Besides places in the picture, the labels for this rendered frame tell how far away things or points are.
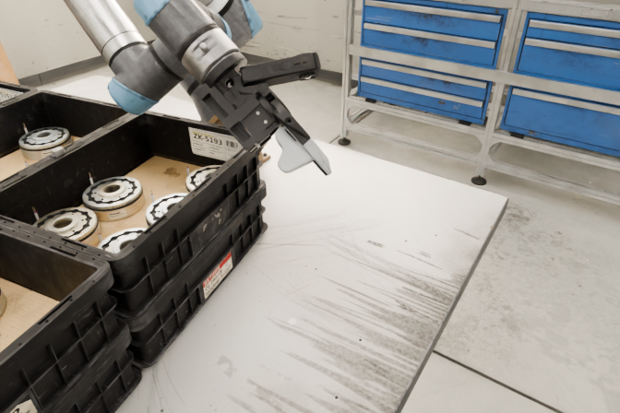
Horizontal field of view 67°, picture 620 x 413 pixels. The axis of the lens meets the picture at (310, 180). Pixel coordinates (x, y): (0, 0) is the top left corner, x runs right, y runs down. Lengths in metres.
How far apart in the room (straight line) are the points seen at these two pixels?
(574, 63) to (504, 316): 1.13
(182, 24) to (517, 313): 1.60
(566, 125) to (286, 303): 1.84
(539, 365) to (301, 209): 1.05
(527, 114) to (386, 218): 1.49
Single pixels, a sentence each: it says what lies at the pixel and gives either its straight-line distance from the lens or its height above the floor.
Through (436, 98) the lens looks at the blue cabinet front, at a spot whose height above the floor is 0.41.
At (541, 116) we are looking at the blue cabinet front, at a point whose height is 0.43.
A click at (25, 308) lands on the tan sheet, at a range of 0.79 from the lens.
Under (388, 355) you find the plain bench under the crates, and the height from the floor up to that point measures 0.70.
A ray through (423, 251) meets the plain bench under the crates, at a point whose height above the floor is 0.70.
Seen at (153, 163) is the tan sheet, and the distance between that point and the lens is 1.05.
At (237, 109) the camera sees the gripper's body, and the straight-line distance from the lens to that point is 0.64.
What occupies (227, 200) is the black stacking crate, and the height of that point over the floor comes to 0.87.
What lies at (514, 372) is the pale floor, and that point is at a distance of 1.76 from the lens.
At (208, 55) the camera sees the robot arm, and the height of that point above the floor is 1.14.
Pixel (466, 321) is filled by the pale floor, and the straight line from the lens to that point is 1.85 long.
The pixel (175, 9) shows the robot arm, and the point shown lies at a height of 1.19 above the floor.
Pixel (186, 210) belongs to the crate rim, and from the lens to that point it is 0.73.
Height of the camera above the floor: 1.33
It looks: 32 degrees down
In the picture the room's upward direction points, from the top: straight up
